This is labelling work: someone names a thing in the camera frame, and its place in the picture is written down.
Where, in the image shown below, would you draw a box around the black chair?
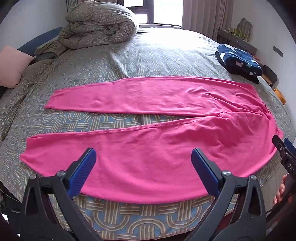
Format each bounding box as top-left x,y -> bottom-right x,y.
262,65 -> 278,89

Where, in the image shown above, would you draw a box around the navy printed folded blanket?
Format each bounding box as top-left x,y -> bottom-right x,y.
215,44 -> 263,84

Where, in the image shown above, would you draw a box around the pink pants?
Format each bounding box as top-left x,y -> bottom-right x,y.
20,76 -> 284,205

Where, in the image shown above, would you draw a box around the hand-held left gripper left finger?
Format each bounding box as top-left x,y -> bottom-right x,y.
20,148 -> 102,241

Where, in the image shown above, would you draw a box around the blue headboard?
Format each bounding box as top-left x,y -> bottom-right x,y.
17,27 -> 63,57

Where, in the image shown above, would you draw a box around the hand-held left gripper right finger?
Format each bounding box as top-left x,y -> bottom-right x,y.
191,148 -> 267,241

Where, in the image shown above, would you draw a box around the patterned green cushion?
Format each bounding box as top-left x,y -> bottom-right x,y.
236,18 -> 254,36

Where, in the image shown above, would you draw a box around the bed with patterned bedspread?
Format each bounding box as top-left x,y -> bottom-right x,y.
0,24 -> 296,241

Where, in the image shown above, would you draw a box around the person's right hand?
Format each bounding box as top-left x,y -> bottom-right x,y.
273,174 -> 288,205

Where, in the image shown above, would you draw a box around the pink pillow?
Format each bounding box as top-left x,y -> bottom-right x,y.
0,45 -> 35,88

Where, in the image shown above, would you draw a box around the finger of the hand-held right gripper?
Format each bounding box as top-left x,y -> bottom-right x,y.
284,138 -> 296,153
272,135 -> 290,163

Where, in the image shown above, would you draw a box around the folded patterned duvet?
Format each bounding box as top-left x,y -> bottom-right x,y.
35,0 -> 139,57

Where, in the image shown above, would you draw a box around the beige curtain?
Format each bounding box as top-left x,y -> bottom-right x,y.
181,0 -> 232,42

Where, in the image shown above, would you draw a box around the window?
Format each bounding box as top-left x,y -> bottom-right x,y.
139,0 -> 185,26

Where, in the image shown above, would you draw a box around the olive green pillow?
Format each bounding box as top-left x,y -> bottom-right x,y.
34,40 -> 68,62

